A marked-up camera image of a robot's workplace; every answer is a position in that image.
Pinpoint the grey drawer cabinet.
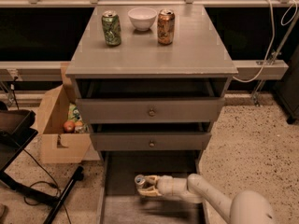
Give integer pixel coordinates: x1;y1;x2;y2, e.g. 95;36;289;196
64;4;239;161

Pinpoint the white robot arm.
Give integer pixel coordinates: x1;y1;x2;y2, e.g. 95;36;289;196
135;174;278;224

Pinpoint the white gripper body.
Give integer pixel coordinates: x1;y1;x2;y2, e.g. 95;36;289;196
156;175;189;198

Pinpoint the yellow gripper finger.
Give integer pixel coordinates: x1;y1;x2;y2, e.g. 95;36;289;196
144;175;160;185
138;187;161;197

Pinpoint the white cable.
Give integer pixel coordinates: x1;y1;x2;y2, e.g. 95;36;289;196
232;0;299;84

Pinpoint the black floor cable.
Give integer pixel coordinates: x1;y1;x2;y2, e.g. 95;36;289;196
0;131;73;224

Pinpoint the green soda can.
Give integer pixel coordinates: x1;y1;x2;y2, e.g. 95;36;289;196
101;10;121;46

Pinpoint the dark cabinet at right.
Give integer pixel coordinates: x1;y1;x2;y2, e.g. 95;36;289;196
275;46;299;124

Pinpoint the grey bottom drawer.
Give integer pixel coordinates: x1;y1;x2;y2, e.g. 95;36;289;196
96;151;206;224

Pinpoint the cardboard box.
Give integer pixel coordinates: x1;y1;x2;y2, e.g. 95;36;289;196
36;63;91;163

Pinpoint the green snack bag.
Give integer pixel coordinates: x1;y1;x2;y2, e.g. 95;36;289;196
67;104;81;122

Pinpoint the grey middle drawer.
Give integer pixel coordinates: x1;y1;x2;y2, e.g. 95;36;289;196
91;123;211;151

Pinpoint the black stand base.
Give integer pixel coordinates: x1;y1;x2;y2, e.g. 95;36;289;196
0;100;85;224

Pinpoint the red apple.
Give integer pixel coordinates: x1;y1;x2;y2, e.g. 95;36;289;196
63;120;75;133

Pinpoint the silver redbull can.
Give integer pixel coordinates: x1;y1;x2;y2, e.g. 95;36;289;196
135;175;146;189

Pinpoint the orange soda can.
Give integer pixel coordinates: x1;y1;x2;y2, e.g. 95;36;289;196
157;8;175;45

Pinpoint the grey top drawer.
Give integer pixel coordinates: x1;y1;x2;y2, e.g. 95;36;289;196
75;77;226;125

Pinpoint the white ceramic bowl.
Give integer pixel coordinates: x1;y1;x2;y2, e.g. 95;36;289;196
128;7;157;31

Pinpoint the orange fruit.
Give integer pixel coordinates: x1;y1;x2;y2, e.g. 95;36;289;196
75;120;83;127

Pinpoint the grey drawer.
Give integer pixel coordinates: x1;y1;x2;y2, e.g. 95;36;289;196
75;77;226;125
96;151;206;224
91;123;211;151

